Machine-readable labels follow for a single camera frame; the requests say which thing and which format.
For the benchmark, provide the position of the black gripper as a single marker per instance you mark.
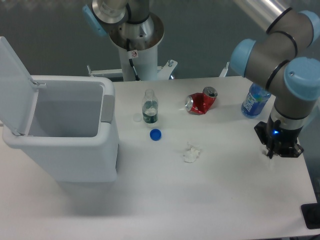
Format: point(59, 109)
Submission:
point(279, 141)

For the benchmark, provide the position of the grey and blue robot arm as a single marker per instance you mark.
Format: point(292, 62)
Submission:
point(274, 64)

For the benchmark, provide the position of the crumpled white paper ball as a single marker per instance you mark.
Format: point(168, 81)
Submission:
point(191, 154)

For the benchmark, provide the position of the white plastic trash bin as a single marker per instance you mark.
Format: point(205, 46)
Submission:
point(73, 134)

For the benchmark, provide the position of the white trash bin lid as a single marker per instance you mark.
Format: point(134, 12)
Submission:
point(18, 91)

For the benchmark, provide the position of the blue plastic bottle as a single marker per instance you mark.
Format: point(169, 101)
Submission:
point(255, 101)

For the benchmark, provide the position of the black device at table edge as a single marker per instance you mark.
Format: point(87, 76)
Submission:
point(311, 215)

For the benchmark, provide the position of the crushed red soda can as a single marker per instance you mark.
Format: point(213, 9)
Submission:
point(199, 103)

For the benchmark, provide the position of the blue bottle cap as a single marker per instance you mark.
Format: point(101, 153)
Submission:
point(155, 134)

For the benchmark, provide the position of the clear bottle with green label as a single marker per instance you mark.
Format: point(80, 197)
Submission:
point(150, 107)

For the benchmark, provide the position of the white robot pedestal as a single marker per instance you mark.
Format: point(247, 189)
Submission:
point(138, 65)

